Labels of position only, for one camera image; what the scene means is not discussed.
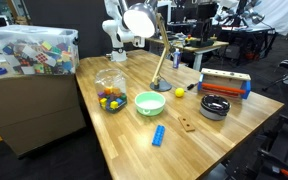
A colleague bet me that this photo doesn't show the mint green bowl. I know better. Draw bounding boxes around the mint green bowl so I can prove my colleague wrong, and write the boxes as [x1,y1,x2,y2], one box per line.
[134,91,167,117]

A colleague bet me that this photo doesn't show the white fabric backdrop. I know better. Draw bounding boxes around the white fabric backdrop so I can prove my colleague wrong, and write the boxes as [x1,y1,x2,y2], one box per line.
[217,0,288,36]

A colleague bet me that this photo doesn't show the clear plastic jar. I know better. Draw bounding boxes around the clear plastic jar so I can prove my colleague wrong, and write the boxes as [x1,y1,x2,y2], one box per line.
[94,68,128,115]

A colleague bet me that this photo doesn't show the yellow toy cube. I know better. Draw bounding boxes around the yellow toy cube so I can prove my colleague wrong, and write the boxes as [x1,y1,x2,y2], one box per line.
[109,100,120,111]

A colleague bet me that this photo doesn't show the yellow lemon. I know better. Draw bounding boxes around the yellow lemon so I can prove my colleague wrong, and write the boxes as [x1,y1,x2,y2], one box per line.
[174,87,186,99]

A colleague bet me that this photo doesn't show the blue toy building brick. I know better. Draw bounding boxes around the blue toy building brick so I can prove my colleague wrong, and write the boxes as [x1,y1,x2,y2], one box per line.
[151,124,166,148]

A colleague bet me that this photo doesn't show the grey pot with black lid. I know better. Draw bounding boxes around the grey pot with black lid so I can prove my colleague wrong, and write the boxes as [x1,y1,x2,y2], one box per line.
[199,94,232,121]

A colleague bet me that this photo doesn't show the cardboard box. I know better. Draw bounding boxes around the cardboard box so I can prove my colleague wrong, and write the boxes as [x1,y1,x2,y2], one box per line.
[0,63,87,158]

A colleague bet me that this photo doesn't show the wooden block with two holes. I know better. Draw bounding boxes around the wooden block with two holes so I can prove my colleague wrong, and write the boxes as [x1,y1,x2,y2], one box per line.
[178,115,196,133]

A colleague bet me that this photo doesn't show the wooden background desk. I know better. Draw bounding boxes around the wooden background desk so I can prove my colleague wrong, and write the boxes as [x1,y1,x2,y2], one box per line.
[146,35,230,73]

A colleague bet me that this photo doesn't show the blue spray bottle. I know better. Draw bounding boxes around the blue spray bottle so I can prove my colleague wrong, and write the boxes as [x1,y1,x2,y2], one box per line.
[172,48,182,70]

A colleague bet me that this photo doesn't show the black background table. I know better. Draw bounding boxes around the black background table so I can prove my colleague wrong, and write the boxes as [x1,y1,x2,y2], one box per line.
[217,25,279,66]

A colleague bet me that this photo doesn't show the black equipment cart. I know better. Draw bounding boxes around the black equipment cart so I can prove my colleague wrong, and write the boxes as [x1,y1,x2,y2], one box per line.
[223,110,288,180]

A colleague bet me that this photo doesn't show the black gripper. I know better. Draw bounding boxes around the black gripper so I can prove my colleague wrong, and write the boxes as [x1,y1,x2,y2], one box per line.
[197,2,219,43]

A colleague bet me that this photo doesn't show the red toy rod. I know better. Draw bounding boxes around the red toy rod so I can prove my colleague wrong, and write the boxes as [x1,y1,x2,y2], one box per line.
[201,88,241,99]

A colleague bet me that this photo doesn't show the black inline lamp switch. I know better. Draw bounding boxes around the black inline lamp switch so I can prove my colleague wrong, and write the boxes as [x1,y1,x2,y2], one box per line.
[186,82,199,91]

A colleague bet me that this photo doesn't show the clear bin of puzzle cubes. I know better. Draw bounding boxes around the clear bin of puzzle cubes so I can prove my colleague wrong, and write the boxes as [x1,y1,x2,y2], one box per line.
[0,24,81,76]

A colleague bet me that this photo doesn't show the wooden toy toolbox blue ends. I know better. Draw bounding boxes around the wooden toy toolbox blue ends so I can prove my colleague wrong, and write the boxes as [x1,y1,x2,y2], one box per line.
[197,67,252,100]

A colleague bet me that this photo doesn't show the orange toy rod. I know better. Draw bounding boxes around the orange toy rod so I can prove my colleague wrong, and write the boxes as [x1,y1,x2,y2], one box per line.
[201,82,247,95]

